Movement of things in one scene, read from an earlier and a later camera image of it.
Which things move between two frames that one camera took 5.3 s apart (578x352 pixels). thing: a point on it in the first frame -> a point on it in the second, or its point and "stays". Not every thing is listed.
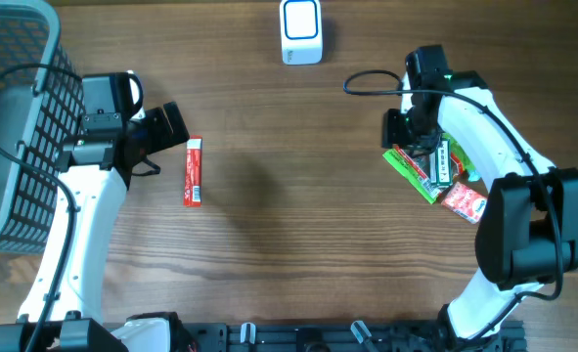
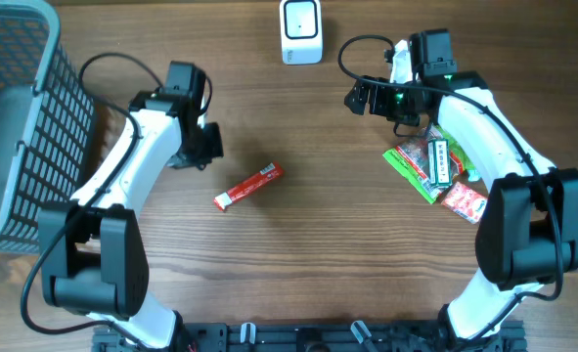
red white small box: (466, 202) stays
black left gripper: (164, 139) -> (215, 150)
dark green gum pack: (440, 164) stays
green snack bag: (415, 168) stays
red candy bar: (193, 178) -> (269, 173)
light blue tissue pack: (473, 176) stays
